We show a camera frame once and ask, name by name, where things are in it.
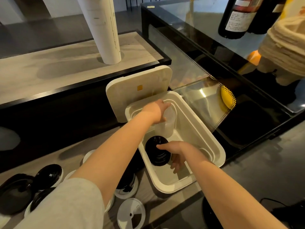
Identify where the person's left hand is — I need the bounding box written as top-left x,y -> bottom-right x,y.
140,99 -> 172,124

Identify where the person's right hand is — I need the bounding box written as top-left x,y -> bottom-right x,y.
156,140 -> 208,174

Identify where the stack of clear dome lids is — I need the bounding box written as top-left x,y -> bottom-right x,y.
155,102 -> 177,139

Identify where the white plastic storage bin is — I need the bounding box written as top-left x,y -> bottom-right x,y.
125,91 -> 226,194

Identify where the stack of black lids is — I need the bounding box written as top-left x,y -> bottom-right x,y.
145,135 -> 173,167

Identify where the pile of black cup lids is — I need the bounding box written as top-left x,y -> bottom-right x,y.
0,150 -> 143,216

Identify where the person's right forearm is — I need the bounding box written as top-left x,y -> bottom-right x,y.
190,156 -> 289,229

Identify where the white bin lid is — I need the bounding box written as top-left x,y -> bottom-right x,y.
105,65 -> 173,124

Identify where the tall white paper cup stack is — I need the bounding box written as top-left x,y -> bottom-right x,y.
76,0 -> 122,66

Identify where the person's white shirt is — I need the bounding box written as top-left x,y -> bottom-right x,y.
13,177 -> 105,229

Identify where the yellow banana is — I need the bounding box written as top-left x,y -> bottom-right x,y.
220,85 -> 236,110

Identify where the black glass display case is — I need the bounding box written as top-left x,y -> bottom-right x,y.
140,0 -> 305,163

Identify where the orange fruit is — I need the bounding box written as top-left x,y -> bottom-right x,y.
247,50 -> 262,66

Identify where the dark wine bottle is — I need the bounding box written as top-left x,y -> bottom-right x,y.
247,0 -> 288,35
218,0 -> 265,40

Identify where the beige coiled rope ornament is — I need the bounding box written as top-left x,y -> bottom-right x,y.
258,15 -> 305,86

